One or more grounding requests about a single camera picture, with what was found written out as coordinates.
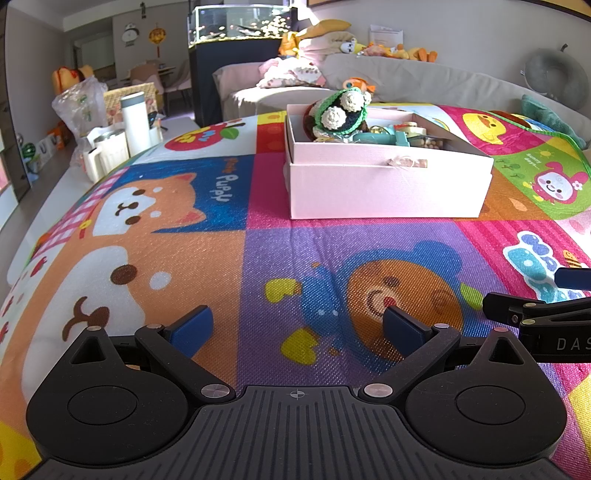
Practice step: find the black fish tank stand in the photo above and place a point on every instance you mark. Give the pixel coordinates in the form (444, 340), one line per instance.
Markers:
(203, 83)

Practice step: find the orange fish plush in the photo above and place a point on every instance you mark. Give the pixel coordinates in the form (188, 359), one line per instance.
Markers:
(358, 83)

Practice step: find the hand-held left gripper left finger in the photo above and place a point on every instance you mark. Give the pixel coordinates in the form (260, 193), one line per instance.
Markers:
(191, 325)

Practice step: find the yellow hanging wall ornament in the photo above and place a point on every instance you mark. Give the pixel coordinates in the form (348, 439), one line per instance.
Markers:
(157, 37)

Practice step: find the white wall clock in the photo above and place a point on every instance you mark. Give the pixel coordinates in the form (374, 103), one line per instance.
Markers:
(129, 34)

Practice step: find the grey sofa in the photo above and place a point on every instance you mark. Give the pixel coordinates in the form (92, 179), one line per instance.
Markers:
(438, 78)

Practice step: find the pink cardboard box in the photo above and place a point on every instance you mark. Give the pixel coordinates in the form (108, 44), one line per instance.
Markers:
(383, 189)

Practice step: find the grey neck pillow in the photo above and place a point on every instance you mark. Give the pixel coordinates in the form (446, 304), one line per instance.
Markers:
(549, 69)

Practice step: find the pink pillow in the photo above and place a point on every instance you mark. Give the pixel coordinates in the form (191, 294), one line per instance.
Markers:
(318, 48)

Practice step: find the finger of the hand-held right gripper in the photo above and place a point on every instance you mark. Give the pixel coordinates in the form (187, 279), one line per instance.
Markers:
(572, 279)
(512, 307)

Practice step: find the colourful cartoon play mat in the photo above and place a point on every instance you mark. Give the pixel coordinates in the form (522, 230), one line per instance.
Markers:
(161, 258)

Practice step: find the green cloth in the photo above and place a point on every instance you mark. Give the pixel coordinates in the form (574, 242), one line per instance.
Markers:
(549, 120)

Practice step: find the dining chair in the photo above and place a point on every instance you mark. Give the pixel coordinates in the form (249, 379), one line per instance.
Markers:
(147, 76)

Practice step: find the brown green crochet doll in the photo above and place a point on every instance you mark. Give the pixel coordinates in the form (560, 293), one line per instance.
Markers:
(337, 115)

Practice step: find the pink clothes heap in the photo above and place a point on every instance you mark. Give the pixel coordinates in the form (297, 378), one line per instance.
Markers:
(291, 74)

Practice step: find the large yellow bear plush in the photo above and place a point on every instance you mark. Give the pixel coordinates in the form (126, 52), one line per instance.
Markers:
(69, 78)

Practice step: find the yellow teal toy camera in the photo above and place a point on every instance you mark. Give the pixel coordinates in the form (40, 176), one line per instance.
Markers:
(378, 137)

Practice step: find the yellow orange plush toy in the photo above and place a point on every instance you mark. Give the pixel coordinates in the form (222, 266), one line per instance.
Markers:
(406, 53)

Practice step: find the white jug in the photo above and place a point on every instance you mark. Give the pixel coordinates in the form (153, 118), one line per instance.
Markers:
(106, 157)

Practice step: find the white paper sheet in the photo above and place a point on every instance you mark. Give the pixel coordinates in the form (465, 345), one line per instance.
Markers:
(385, 36)

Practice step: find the woven basket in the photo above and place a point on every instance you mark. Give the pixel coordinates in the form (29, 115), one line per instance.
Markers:
(115, 99)

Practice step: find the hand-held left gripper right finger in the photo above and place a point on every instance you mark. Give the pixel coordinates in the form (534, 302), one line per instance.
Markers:
(402, 330)

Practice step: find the yellow pillow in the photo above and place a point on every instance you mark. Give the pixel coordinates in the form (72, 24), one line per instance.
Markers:
(323, 28)

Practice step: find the white duck plush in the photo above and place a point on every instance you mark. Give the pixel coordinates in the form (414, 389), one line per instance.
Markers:
(350, 46)

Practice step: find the white thermos bottle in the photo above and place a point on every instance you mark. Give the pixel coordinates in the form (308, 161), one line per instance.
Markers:
(136, 124)

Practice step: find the glass fish tank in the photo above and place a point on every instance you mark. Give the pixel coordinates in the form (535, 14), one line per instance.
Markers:
(240, 25)

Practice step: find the clear plastic bag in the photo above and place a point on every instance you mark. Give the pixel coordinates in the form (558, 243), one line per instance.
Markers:
(78, 106)

